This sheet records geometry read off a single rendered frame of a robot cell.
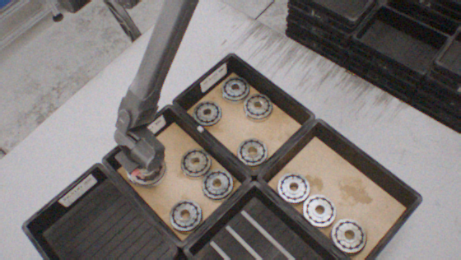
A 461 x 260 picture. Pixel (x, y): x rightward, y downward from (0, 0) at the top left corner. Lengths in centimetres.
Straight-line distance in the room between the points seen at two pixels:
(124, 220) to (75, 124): 54
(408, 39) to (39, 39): 240
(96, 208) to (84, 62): 163
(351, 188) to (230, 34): 89
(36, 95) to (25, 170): 120
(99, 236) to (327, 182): 75
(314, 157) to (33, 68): 215
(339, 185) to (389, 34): 121
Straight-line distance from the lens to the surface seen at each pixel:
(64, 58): 296
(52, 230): 144
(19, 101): 290
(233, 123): 142
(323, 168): 136
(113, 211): 138
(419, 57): 231
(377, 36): 233
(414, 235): 150
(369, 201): 135
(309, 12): 222
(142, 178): 115
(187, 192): 133
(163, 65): 86
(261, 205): 130
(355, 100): 167
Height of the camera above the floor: 207
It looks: 61 degrees down
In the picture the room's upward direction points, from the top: 7 degrees counter-clockwise
